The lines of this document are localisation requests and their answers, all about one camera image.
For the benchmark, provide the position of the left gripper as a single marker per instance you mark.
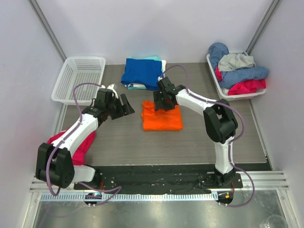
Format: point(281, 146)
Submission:
point(118, 108)

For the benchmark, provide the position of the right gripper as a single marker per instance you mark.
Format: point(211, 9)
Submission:
point(162, 99)

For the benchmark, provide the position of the orange t-shirt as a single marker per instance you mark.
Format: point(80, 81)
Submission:
point(160, 120)

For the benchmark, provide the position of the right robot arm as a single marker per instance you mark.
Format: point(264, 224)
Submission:
point(220, 122)

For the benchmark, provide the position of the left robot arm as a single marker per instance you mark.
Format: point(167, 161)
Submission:
point(54, 162)

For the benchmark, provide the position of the folded teal t-shirt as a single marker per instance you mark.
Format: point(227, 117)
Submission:
point(152, 58)

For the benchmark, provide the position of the folded blue t-shirt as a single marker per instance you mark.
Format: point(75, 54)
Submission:
point(143, 74)

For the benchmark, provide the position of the folded white t-shirt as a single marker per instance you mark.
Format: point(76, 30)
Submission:
point(164, 69)

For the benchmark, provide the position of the white perforated plastic basket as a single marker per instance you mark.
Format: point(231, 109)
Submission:
point(77, 70)

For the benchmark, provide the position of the pink cloth on table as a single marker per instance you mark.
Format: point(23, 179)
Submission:
point(79, 156)

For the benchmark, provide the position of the white plastic bin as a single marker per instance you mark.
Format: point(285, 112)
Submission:
point(223, 95)

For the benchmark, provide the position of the blue checkered shirt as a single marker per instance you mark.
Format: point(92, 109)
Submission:
point(229, 78)

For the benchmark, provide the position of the grey t-shirt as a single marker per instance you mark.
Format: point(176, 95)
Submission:
point(233, 62)

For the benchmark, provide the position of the pink t-shirt in bin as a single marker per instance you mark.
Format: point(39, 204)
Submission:
point(247, 87)

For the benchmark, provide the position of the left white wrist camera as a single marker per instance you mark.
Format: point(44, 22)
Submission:
point(112, 87)

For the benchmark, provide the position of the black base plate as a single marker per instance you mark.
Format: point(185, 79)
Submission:
point(180, 179)

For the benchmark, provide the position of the white slotted cable duct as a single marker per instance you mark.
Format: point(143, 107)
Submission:
point(91, 196)

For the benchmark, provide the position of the left corner metal post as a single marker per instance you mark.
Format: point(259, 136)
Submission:
point(46, 26)

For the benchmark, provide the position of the corner metal post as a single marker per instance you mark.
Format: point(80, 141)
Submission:
point(274, 5)
point(46, 26)

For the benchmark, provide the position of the right corner metal post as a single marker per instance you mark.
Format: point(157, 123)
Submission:
point(274, 5)

